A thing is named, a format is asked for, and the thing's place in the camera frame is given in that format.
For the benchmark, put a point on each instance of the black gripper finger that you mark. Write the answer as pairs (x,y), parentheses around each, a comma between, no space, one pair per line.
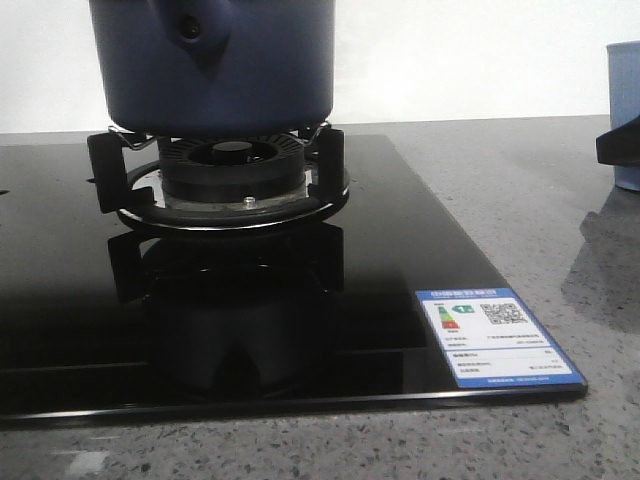
(619,146)

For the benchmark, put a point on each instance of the light blue ribbed cup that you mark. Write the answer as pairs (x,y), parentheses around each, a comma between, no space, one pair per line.
(623,75)

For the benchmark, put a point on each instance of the dark blue cooking pot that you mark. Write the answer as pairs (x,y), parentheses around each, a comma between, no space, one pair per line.
(215,68)

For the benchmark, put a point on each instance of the black pot support grate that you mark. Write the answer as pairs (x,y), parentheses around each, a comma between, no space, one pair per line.
(128,181)

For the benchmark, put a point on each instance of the blue energy label sticker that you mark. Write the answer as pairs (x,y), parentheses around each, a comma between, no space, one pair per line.
(490,339)

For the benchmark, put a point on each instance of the black gas burner head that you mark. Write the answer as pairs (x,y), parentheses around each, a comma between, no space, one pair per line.
(228,170)

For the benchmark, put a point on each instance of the black glass gas cooktop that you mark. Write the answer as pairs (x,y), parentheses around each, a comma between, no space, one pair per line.
(105,324)

